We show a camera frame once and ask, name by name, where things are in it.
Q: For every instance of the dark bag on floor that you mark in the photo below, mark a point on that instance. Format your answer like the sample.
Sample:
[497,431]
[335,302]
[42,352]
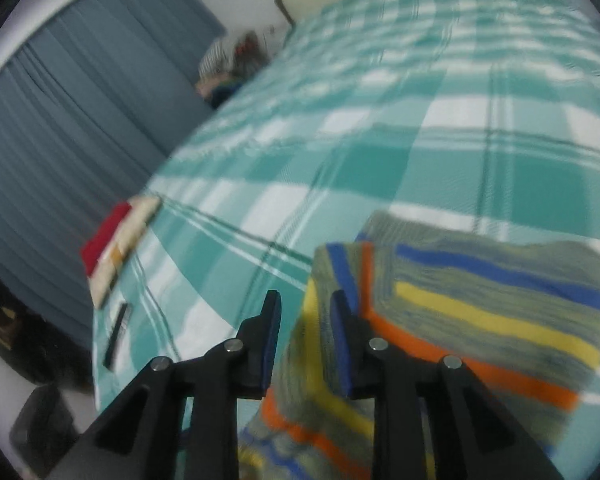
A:
[33,353]

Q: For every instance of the blue-grey curtain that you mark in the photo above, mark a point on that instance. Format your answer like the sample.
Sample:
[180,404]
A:
[90,107]

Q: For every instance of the teal white checked bedspread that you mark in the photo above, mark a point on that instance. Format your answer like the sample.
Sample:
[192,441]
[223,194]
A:
[476,116]

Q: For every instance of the black remote control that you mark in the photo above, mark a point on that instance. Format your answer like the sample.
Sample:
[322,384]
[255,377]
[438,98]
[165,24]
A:
[115,335]

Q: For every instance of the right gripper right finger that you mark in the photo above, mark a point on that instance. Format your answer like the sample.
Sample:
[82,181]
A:
[427,409]

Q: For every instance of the pile of clothes by bed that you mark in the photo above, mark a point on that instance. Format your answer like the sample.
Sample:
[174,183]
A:
[231,61]

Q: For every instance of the red folded cloth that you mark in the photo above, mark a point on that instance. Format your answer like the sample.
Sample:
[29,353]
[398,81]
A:
[95,246]

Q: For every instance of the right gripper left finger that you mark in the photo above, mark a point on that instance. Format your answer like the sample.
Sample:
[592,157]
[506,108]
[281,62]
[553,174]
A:
[187,408]

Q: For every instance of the multicolour striped knit sweater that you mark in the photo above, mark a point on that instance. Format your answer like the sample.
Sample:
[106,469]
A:
[526,318]

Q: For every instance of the cream patterned folded cloth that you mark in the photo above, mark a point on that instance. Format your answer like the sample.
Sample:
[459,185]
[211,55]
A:
[129,233]

